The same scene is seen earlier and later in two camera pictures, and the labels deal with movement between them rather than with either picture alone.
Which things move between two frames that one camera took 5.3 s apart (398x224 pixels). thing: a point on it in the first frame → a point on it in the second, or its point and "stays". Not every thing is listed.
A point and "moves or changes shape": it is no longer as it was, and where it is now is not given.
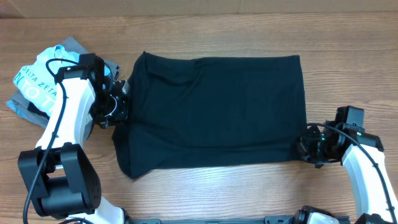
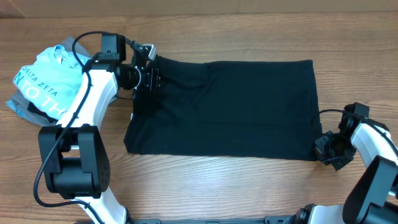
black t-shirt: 185,112 moves or changes shape
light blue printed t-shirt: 37,82 stays
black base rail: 268,219 stays
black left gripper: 122,117 → 151,79
